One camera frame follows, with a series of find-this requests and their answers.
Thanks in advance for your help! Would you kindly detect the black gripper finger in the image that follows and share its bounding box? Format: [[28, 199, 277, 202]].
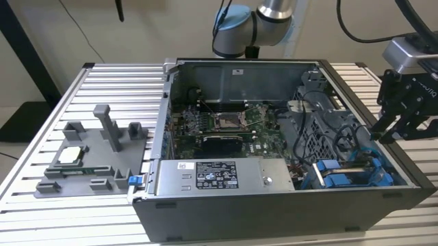
[[370, 68, 402, 141], [379, 112, 433, 144]]

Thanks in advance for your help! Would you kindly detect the metal disk bay cage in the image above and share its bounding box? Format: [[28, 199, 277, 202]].
[[283, 69, 411, 191]]

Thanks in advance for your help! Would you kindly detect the green motherboard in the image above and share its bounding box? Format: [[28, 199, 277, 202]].
[[167, 102, 289, 160]]

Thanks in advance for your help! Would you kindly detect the CPU socket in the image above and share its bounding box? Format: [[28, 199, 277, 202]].
[[212, 112, 249, 131]]

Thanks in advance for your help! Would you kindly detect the thin metal locking lever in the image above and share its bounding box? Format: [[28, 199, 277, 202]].
[[200, 100, 218, 114]]

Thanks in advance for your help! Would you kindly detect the black graphics card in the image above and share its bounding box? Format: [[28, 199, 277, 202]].
[[200, 135, 245, 158]]

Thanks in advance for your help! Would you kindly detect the black open PC case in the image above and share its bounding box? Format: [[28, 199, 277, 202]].
[[128, 57, 438, 243]]

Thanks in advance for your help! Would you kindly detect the silver power supply unit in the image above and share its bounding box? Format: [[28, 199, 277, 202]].
[[155, 158, 295, 196]]

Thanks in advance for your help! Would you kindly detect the black hanging antenna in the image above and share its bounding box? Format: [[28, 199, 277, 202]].
[[115, 0, 126, 23]]

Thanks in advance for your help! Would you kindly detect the grey parts rack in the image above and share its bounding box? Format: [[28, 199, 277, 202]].
[[34, 104, 151, 199]]

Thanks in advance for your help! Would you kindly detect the green RAM stick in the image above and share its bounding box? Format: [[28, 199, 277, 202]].
[[60, 167, 106, 175]]

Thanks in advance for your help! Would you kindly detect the silver CPU chip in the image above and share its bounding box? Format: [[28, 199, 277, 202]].
[[56, 147, 86, 165]]

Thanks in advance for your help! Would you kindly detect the black monitor stand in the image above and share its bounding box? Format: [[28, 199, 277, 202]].
[[0, 0, 63, 143]]

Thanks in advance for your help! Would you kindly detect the blue disk wire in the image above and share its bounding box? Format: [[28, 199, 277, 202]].
[[349, 143, 381, 165]]

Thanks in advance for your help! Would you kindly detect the looped black disk wire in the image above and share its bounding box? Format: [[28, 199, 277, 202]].
[[333, 125, 371, 155]]

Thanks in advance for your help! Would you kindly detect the long black wire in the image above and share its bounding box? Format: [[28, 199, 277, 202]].
[[293, 91, 326, 165]]

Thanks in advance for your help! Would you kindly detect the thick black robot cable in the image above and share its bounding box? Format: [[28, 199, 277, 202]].
[[337, 0, 434, 52]]

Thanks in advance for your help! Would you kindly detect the black cable at arm joint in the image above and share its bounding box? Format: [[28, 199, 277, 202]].
[[212, 0, 234, 33]]

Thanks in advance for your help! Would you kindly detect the thin black wall cable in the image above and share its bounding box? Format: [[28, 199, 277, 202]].
[[59, 0, 106, 64]]

